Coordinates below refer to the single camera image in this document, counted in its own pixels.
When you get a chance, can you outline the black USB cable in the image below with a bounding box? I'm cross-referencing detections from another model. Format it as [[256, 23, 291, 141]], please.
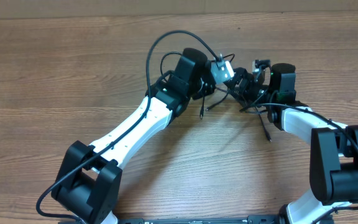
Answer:
[[159, 51, 237, 121], [216, 86, 273, 143]]

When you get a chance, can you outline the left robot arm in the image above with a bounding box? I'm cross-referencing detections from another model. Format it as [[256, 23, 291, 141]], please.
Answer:
[[51, 48, 234, 223]]

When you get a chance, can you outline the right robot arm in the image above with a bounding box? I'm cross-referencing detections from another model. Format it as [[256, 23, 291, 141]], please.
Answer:
[[225, 60, 358, 223]]

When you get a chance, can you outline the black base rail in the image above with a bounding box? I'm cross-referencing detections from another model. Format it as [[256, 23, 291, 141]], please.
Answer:
[[117, 215, 285, 224]]

